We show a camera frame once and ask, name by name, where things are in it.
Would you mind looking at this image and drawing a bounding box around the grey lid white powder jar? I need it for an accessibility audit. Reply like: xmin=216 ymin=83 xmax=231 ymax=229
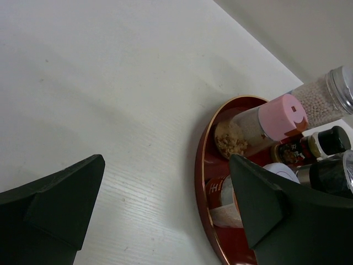
xmin=293 ymin=150 xmax=352 ymax=199

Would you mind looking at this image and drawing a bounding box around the pink lid spice shaker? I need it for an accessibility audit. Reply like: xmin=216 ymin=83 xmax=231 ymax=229
xmin=214 ymin=94 xmax=308 ymax=159

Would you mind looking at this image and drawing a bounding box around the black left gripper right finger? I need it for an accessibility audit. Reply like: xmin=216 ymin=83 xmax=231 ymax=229
xmin=229 ymin=155 xmax=352 ymax=264

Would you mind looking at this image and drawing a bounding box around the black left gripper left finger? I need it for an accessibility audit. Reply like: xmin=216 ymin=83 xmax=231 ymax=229
xmin=1 ymin=155 xmax=105 ymax=264

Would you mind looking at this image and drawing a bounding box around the red round tray gold emblem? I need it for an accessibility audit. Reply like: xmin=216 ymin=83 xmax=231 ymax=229
xmin=194 ymin=95 xmax=267 ymax=264

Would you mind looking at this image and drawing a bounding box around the blue label silver lid jar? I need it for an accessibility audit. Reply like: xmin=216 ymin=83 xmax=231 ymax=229
xmin=290 ymin=66 xmax=352 ymax=129

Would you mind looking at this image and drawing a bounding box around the small black cap pepper bottle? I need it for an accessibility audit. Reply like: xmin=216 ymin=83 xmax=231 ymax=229
xmin=271 ymin=126 xmax=351 ymax=166

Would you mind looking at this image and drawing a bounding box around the white lid red label jar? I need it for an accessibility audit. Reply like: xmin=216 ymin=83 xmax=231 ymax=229
xmin=206 ymin=162 xmax=300 ymax=231

